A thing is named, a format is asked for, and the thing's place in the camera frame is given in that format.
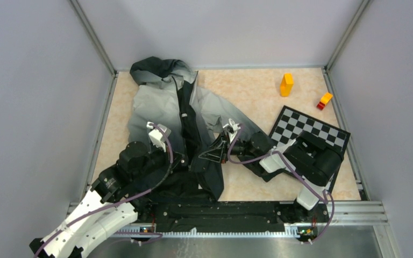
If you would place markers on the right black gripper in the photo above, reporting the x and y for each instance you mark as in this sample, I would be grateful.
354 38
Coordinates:
219 154

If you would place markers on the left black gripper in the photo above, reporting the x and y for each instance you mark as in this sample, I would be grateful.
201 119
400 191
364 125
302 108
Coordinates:
168 157

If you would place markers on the grey black gradient hooded jacket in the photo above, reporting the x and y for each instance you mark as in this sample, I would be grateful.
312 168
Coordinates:
168 95

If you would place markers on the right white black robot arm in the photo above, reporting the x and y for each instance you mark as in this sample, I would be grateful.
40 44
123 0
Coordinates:
308 158

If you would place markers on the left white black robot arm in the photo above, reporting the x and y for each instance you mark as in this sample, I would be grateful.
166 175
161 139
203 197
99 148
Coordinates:
107 207

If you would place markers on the black white checkerboard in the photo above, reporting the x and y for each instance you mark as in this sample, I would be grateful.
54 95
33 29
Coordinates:
290 123

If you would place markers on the red yellow toy block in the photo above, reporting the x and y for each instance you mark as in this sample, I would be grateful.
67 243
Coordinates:
325 99

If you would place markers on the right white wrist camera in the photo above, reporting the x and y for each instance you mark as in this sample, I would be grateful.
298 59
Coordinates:
231 130

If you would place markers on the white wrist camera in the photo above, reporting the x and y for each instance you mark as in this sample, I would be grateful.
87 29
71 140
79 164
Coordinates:
156 137
231 130

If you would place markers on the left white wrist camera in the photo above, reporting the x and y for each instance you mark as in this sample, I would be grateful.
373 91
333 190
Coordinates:
156 137

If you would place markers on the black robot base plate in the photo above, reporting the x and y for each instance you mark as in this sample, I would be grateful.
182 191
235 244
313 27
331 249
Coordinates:
229 217

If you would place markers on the aluminium frame rail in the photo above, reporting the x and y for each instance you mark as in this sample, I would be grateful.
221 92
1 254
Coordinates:
341 213

